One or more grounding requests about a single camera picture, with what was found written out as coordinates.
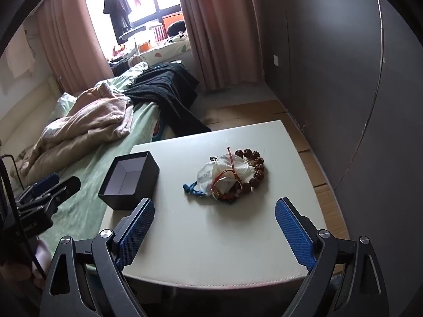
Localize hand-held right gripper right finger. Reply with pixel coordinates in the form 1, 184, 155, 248
275, 197, 390, 317

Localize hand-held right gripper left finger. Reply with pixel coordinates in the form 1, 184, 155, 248
40, 198, 156, 317

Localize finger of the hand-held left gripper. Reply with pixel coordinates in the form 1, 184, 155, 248
18, 173, 61, 202
20, 176, 82, 220

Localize black jewelry box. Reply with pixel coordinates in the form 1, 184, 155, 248
98, 151, 160, 211

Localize blue bead cord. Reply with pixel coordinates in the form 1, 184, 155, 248
183, 181, 207, 197

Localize clear plastic bag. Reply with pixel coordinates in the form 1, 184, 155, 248
197, 155, 255, 196

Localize red string bracelet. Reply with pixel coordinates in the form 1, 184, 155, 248
211, 146, 245, 189

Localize person's left hand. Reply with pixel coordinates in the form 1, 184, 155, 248
31, 238, 52, 288

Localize bed with green sheet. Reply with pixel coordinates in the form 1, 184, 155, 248
0, 61, 212, 248

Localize pink blanket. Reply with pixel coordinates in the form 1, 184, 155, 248
10, 81, 134, 177

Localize beige headboard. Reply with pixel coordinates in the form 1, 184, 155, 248
0, 76, 62, 146

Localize white hanging cloth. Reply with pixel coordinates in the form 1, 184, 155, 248
0, 28, 35, 80

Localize green floral quilt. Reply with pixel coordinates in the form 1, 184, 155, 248
96, 61, 149, 93

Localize black knitted blanket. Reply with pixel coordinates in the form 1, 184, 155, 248
124, 63, 212, 137

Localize pink curtain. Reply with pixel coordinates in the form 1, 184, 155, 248
178, 0, 265, 91
35, 0, 114, 95

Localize printed windowsill cloth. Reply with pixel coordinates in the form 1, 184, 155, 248
109, 38, 192, 65

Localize hanging black clothes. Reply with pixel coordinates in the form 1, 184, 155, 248
101, 0, 133, 38

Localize black cushion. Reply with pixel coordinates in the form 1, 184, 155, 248
167, 20, 187, 38

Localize black cable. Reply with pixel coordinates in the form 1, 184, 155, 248
0, 153, 47, 279

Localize large brown bead bracelet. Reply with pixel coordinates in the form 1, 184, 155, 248
211, 149, 265, 204

